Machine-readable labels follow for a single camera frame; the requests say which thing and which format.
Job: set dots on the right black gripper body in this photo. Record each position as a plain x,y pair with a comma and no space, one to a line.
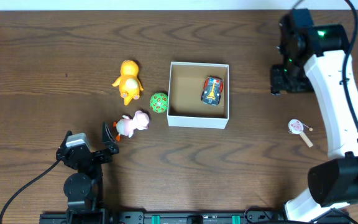
291,79

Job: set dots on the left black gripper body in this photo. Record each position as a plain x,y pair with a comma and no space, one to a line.
89,155

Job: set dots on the pink and white duck toy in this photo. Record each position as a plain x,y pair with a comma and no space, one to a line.
126,126

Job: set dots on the pig face rattle drum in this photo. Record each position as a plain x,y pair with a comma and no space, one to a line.
297,127

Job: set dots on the orange plastic duck toy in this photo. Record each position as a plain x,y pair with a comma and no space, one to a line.
128,82

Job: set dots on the red toy fire truck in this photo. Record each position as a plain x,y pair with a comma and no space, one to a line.
211,94

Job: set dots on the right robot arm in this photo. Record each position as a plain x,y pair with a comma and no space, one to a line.
318,59

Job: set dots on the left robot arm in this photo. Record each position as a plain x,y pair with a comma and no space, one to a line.
84,188

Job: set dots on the green numbered ball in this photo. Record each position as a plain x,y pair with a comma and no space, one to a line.
159,102

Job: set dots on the white cardboard box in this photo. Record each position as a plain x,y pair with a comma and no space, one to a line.
185,108

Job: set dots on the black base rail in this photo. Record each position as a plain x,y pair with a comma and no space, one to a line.
166,217

